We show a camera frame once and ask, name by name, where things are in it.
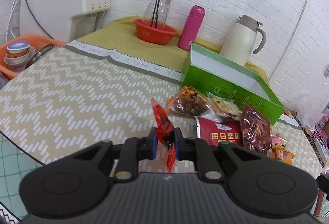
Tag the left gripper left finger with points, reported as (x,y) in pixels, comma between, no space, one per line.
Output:
(132,152)

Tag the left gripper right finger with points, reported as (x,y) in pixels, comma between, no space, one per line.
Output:
(200,153)

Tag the red daily nuts pouch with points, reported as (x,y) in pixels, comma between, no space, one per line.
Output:
(214,132)

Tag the red wafer snack packet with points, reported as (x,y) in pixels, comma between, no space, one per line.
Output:
(165,133)

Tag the chocolate chip bread packet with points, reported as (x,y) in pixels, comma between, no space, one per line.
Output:
(224,108)

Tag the orange clear pastry bag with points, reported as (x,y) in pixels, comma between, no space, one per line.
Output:
(188,101)

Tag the dark red meat pouch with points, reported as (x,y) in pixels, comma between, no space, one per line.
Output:
(255,131)

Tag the orange cartoon snack packets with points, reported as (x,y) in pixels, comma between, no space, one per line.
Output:
(279,151)

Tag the small pink lid bottle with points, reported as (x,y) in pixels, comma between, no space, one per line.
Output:
(322,121)

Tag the clear plastic bag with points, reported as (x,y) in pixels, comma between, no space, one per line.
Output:
(307,114)

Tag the green cardboard box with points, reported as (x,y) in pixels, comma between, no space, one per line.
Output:
(208,71)

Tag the yellow green tablecloth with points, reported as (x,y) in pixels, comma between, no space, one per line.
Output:
(120,34)

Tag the cream thermos jug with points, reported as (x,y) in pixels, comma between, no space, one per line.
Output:
(239,44)

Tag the red plastic basket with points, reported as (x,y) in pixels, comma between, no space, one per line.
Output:
(154,35)

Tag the pink thermos bottle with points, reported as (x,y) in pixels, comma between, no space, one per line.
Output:
(191,27)

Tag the black chopsticks pair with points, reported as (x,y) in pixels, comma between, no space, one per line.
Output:
(154,20)

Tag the orange plastic basin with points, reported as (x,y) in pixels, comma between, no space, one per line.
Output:
(37,41)

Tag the stacked snack cups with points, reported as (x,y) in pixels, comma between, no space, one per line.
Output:
(18,54)

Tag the clear glass carafe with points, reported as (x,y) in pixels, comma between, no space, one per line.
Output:
(162,13)

